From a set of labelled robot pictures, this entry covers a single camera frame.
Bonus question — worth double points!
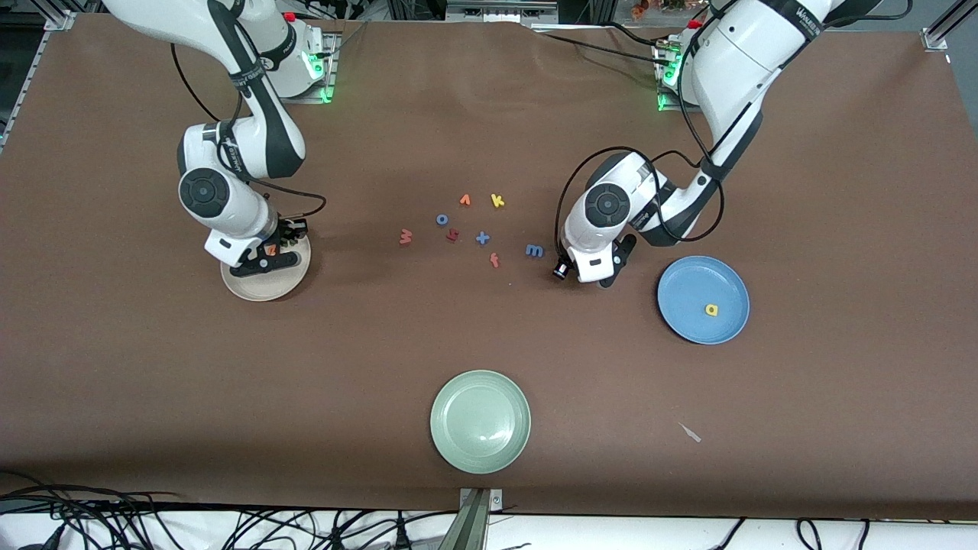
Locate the beige round plate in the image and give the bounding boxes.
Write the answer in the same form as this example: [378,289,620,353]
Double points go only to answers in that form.
[220,229,313,303]

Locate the blue round plate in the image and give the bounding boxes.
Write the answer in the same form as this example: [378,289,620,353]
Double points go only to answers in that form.
[657,255,751,346]

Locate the brown table cover sheet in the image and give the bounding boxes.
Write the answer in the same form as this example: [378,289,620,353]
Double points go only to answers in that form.
[0,14,978,520]

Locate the pale green round plate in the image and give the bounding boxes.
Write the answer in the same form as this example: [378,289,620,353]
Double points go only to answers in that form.
[429,370,533,475]

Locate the small orange background object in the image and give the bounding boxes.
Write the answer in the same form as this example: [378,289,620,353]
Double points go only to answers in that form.
[630,0,688,20]

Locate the dark background rack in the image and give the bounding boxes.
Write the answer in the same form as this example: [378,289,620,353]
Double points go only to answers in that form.
[386,0,612,25]

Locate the aluminium profile beam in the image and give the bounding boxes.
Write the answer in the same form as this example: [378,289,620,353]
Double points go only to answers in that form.
[457,487,505,550]

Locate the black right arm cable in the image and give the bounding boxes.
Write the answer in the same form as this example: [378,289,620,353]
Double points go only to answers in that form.
[170,42,328,222]

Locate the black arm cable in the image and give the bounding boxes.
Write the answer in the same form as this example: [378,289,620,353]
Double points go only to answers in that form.
[554,0,727,257]
[170,42,328,222]

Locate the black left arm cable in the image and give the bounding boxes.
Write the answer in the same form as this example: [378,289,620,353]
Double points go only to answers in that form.
[554,0,727,257]

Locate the black cable on table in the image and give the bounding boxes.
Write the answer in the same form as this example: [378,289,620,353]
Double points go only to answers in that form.
[535,27,677,68]

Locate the aluminium frame rail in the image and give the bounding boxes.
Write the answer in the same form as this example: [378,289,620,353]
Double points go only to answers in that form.
[0,9,77,154]
[921,0,978,54]

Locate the black floor cable bundle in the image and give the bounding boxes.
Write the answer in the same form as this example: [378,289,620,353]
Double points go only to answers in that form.
[222,506,459,550]
[0,467,192,550]
[707,516,872,550]

